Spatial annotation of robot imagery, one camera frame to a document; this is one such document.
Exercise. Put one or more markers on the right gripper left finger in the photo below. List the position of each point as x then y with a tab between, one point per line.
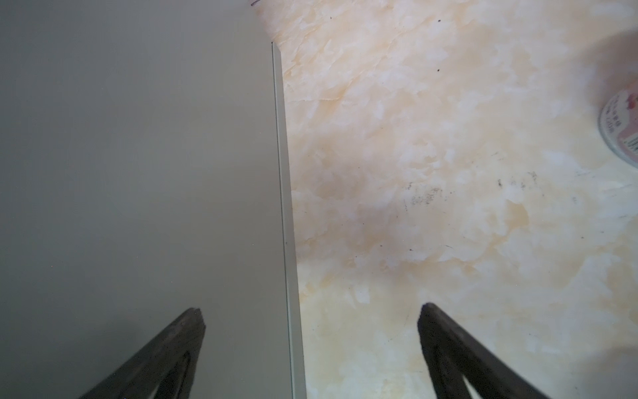
163	368

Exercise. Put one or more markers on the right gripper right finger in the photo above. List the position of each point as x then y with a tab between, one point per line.
455	359

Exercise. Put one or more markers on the pink short can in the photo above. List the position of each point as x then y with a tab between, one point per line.
618	124

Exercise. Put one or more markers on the grey metal cabinet counter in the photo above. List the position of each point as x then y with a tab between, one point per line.
144	172

